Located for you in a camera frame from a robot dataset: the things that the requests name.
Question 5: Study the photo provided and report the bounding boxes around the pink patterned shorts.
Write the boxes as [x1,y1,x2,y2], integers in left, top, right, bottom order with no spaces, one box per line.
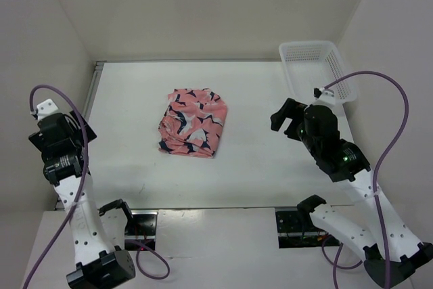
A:
[158,88,228,158]

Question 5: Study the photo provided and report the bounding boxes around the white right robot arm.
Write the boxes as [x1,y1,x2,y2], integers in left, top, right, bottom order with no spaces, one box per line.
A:
[271,98,432,288]

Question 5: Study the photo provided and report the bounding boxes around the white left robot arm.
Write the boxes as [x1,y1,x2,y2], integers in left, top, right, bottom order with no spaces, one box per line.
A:
[29,112,136,288]

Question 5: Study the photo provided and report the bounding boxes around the white plastic perforated basket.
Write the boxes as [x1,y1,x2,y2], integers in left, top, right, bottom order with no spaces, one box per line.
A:
[279,41,346,104]

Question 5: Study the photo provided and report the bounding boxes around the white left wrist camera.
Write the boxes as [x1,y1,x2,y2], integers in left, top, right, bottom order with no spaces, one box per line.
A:
[32,99,59,121]

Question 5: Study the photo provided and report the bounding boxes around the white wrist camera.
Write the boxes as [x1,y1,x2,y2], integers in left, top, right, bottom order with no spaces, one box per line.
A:
[32,99,59,121]
[312,87,338,108]

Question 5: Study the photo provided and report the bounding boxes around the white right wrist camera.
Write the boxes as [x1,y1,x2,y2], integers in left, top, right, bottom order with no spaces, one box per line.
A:
[312,87,338,108]

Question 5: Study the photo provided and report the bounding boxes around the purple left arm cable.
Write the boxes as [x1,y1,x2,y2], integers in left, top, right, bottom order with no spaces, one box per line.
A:
[20,85,170,289]

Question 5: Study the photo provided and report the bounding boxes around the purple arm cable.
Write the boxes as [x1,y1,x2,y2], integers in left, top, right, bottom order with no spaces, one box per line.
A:
[321,70,410,289]
[20,85,170,289]

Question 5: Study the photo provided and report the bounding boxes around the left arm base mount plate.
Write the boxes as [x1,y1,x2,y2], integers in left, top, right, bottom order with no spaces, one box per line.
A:
[124,210,158,251]

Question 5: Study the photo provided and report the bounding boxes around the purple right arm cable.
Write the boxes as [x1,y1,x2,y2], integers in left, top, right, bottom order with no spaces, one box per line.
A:
[321,70,410,289]

